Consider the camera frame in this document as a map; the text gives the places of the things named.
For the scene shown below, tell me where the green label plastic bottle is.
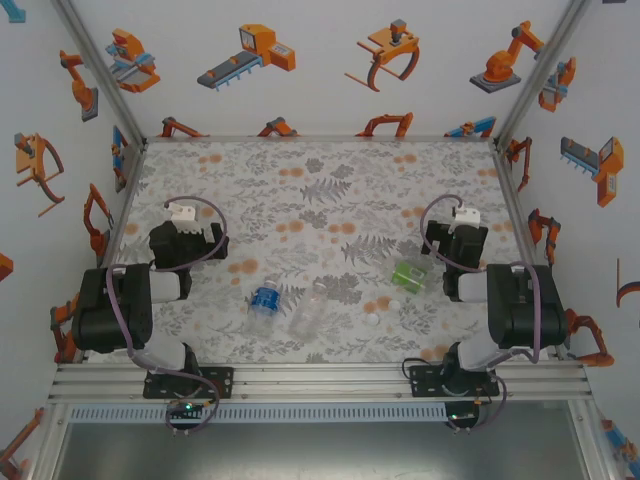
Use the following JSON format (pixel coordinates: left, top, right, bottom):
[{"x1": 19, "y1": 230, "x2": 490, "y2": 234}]
[{"x1": 384, "y1": 255, "x2": 435, "y2": 294}]

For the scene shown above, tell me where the blue label plastic bottle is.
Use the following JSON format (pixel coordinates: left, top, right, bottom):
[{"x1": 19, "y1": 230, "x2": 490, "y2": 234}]
[{"x1": 245, "y1": 279, "x2": 282, "y2": 335}]

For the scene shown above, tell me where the clear unlabelled plastic bottle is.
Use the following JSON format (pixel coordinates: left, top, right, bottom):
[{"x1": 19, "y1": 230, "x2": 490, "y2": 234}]
[{"x1": 288, "y1": 280, "x2": 329, "y2": 337}]

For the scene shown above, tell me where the floral patterned table cover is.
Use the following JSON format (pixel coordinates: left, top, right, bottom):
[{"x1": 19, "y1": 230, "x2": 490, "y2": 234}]
[{"x1": 82, "y1": 138, "x2": 559, "y2": 366}]

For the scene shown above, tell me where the grey metal sheet panel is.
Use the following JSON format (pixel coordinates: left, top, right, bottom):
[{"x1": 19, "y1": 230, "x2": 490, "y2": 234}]
[{"x1": 52, "y1": 422, "x2": 589, "y2": 480}]

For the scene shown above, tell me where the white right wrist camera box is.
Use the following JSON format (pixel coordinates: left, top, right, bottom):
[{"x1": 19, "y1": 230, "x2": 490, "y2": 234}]
[{"x1": 452, "y1": 202, "x2": 482, "y2": 232}]

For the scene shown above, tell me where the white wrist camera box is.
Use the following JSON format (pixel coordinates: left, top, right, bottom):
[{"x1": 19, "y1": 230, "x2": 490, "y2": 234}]
[
  {"x1": 452, "y1": 202, "x2": 482, "y2": 232},
  {"x1": 164, "y1": 198, "x2": 200, "y2": 236}
]

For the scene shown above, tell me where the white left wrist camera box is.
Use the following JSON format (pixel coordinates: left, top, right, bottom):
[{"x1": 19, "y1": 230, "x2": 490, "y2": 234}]
[{"x1": 164, "y1": 198, "x2": 200, "y2": 236}]

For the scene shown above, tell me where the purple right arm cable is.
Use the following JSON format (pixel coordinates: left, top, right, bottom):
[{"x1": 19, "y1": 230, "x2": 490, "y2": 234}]
[{"x1": 419, "y1": 193, "x2": 544, "y2": 435}]

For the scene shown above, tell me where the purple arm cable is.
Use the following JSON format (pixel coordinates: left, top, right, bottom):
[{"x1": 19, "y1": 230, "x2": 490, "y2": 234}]
[
  {"x1": 105, "y1": 195, "x2": 231, "y2": 439},
  {"x1": 419, "y1": 193, "x2": 544, "y2": 435}
]

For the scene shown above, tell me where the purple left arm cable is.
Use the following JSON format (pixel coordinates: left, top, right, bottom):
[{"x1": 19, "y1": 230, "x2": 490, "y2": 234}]
[{"x1": 105, "y1": 195, "x2": 231, "y2": 439}]

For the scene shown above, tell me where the aluminium side frame rail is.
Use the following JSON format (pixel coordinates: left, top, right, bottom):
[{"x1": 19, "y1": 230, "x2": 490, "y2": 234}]
[
  {"x1": 98, "y1": 142, "x2": 149, "y2": 271},
  {"x1": 491, "y1": 142, "x2": 569, "y2": 361}
]

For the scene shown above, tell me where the aluminium back frame rail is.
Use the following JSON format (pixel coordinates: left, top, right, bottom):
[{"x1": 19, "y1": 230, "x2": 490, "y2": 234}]
[{"x1": 142, "y1": 134, "x2": 501, "y2": 144}]

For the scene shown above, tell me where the slanted aluminium corner post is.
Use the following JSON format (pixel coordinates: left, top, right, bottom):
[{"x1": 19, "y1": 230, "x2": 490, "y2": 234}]
[
  {"x1": 49, "y1": 0, "x2": 149, "y2": 146},
  {"x1": 492, "y1": 0, "x2": 596, "y2": 149}
]

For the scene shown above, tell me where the aluminium front frame rail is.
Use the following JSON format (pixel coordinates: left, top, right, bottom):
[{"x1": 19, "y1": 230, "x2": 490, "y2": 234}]
[{"x1": 47, "y1": 362, "x2": 594, "y2": 404}]

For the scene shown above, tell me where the slotted grey cable duct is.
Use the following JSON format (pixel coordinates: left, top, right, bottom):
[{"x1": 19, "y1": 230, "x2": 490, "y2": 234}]
[{"x1": 67, "y1": 403, "x2": 448, "y2": 423}]

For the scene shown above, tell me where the aluminium lower frame leg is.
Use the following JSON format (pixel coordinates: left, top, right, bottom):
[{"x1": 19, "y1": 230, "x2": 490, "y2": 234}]
[
  {"x1": 29, "y1": 402, "x2": 69, "y2": 480},
  {"x1": 569, "y1": 399, "x2": 619, "y2": 480}
]

